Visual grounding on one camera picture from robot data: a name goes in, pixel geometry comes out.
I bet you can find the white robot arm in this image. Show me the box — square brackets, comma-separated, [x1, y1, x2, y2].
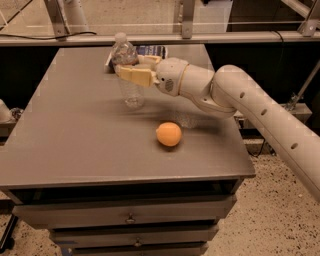
[115, 56, 320, 201]

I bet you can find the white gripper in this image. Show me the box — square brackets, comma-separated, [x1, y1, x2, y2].
[115, 55, 188, 97]

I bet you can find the dark blue snack bag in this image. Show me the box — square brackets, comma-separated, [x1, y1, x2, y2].
[104, 45, 168, 73]

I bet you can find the clear plastic water bottle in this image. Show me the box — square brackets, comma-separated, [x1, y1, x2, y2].
[111, 32, 144, 109]

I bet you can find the white object at left edge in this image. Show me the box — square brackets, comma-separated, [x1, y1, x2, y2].
[0, 99, 12, 123]

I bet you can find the grey drawer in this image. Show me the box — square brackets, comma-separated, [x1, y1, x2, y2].
[13, 195, 236, 229]
[50, 222, 218, 248]

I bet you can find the orange ball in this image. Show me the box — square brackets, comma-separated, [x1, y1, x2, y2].
[156, 122, 182, 147]

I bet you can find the metal frame rail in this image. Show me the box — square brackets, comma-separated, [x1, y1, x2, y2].
[0, 31, 320, 47]

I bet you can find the black cable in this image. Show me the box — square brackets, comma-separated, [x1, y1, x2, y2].
[0, 31, 98, 41]

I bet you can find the grey drawer cabinet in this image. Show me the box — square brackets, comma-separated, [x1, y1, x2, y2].
[0, 48, 254, 256]

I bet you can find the top grey drawer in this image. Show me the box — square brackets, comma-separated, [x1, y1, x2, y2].
[13, 195, 236, 229]

